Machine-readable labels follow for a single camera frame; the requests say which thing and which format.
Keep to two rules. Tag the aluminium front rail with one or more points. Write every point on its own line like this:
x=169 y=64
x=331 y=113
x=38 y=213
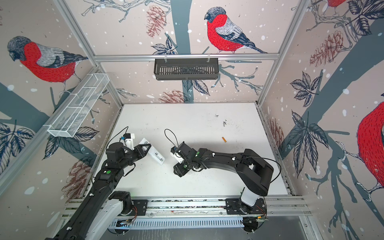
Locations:
x=178 y=207

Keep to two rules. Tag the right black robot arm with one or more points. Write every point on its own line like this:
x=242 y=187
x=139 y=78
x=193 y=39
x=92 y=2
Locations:
x=255 y=172

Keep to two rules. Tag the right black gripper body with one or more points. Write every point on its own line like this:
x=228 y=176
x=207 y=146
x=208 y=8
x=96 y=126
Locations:
x=185 y=165

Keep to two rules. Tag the black wall basket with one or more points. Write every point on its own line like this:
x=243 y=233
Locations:
x=186 y=69

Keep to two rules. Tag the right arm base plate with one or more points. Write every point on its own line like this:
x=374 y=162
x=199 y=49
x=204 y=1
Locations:
x=237 y=207

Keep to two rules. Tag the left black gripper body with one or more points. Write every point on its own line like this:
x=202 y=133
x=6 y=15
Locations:
x=131 y=156

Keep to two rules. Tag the white wire mesh basket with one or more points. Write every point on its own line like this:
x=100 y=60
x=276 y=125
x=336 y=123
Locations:
x=71 y=118

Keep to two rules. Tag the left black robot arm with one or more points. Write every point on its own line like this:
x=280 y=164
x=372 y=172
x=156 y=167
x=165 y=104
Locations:
x=80 y=223

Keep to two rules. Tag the white remote control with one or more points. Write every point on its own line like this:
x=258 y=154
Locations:
x=154 y=153

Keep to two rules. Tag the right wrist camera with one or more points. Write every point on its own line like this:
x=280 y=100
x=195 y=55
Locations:
x=176 y=155

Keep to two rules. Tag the aluminium top crossbar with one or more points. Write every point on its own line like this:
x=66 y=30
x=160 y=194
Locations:
x=220 y=57

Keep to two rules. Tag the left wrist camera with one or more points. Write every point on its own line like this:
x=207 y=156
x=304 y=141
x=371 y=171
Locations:
x=129 y=140

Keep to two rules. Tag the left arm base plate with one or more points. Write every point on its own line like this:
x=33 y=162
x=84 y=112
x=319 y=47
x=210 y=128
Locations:
x=134 y=208

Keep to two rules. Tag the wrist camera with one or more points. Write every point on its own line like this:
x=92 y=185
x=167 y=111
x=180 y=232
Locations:
x=129 y=140
x=176 y=155

